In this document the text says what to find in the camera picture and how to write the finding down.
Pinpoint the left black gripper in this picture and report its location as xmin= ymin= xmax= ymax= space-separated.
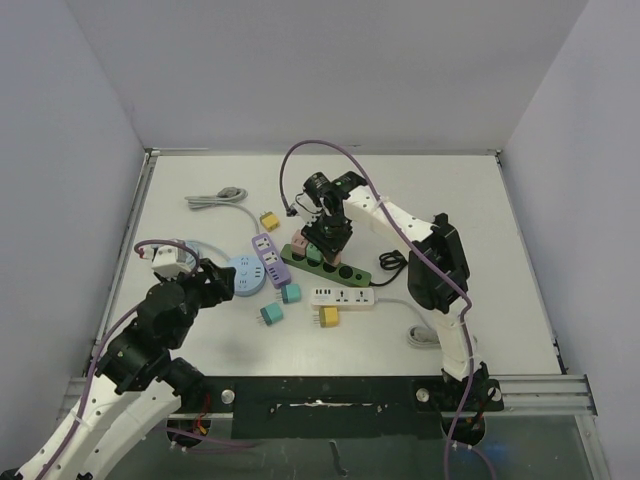
xmin=160 ymin=257 xmax=234 ymax=348

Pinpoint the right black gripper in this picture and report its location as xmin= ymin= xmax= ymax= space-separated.
xmin=303 ymin=210 xmax=353 ymax=261

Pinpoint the green plug adapter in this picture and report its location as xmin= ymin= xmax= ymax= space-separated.
xmin=305 ymin=243 xmax=324 ymax=263

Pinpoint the teal plug adapter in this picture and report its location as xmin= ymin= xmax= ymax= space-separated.
xmin=280 ymin=283 xmax=302 ymax=304
xmin=258 ymin=302 xmax=284 ymax=326

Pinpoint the yellow plug adapter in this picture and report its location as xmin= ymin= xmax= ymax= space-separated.
xmin=259 ymin=211 xmax=280 ymax=232
xmin=314 ymin=306 xmax=340 ymax=328

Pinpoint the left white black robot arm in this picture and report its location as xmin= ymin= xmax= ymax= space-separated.
xmin=1 ymin=259 xmax=236 ymax=479

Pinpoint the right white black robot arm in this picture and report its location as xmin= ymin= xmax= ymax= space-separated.
xmin=297 ymin=172 xmax=481 ymax=409

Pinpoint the green power strip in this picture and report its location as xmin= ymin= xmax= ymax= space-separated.
xmin=280 ymin=244 xmax=371 ymax=287

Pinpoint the round blue power strip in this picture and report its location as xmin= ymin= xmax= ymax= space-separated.
xmin=228 ymin=255 xmax=266 ymax=297

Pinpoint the purple power strip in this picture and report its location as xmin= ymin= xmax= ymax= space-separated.
xmin=251 ymin=233 xmax=292 ymax=289

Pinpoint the white power strip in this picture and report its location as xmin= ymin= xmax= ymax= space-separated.
xmin=310 ymin=287 xmax=376 ymax=310

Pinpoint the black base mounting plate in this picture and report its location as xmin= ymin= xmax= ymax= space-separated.
xmin=177 ymin=376 xmax=504 ymax=440

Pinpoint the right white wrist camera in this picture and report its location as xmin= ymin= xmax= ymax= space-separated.
xmin=285 ymin=192 xmax=322 ymax=226

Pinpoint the black power cord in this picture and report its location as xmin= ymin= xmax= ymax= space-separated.
xmin=372 ymin=249 xmax=414 ymax=286

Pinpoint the grey cord of purple strip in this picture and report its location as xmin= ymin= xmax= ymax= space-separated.
xmin=184 ymin=186 xmax=262 ymax=236

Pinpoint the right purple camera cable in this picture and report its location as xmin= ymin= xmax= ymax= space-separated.
xmin=278 ymin=140 xmax=499 ymax=480

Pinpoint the aluminium rail frame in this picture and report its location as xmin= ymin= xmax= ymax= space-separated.
xmin=89 ymin=147 xmax=599 ymax=416

